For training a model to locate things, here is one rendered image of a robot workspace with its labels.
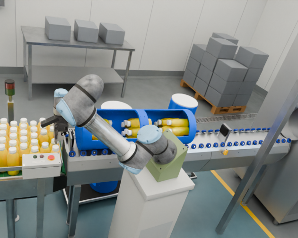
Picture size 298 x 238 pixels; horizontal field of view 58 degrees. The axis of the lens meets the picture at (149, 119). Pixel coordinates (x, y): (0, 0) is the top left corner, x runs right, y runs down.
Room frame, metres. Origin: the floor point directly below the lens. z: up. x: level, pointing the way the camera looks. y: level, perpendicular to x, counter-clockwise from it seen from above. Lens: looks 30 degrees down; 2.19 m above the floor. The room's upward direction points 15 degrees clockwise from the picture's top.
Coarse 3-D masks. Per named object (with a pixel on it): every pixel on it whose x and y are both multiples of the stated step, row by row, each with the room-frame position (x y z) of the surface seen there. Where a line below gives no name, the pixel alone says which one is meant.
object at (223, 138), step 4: (224, 124) 2.16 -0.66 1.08; (220, 128) 2.15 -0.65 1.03; (224, 128) 2.12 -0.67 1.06; (228, 128) 2.10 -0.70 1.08; (220, 132) 2.14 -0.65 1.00; (224, 132) 2.10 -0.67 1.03; (228, 132) 2.09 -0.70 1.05; (220, 136) 2.14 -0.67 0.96; (224, 136) 2.10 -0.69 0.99; (220, 140) 2.12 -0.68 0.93; (224, 140) 2.09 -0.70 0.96
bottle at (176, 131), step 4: (172, 128) 1.81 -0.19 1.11; (176, 128) 1.81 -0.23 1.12; (180, 128) 1.82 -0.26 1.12; (184, 128) 1.84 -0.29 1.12; (188, 128) 1.86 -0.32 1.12; (172, 132) 1.79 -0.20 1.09; (176, 132) 1.79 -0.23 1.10; (180, 132) 1.80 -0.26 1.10; (184, 132) 1.82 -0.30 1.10; (188, 132) 1.84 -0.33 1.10
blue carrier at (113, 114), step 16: (96, 112) 1.69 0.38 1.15; (112, 112) 1.74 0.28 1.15; (128, 112) 1.81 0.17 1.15; (144, 112) 1.72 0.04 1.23; (160, 112) 1.94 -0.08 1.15; (176, 112) 2.01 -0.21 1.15; (80, 128) 1.45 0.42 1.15; (192, 128) 1.80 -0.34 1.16; (80, 144) 1.40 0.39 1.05; (96, 144) 1.44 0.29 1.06
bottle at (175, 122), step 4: (172, 120) 1.84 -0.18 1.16; (176, 120) 1.85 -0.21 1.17; (180, 120) 1.86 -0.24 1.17; (184, 120) 1.88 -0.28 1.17; (188, 120) 1.90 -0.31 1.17; (172, 124) 1.82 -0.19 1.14; (176, 124) 1.83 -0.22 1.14; (180, 124) 1.85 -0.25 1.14; (184, 124) 1.87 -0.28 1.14; (188, 124) 1.88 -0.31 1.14
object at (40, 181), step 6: (42, 180) 1.12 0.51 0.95; (42, 186) 1.12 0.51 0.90; (42, 192) 1.12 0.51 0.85; (42, 198) 1.12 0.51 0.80; (42, 204) 1.13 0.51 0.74; (42, 210) 1.13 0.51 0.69; (42, 216) 1.13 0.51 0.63; (36, 222) 1.14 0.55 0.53; (42, 222) 1.13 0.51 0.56; (36, 228) 1.13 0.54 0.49; (42, 228) 1.13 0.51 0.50; (36, 234) 1.11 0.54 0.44; (42, 234) 1.13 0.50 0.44
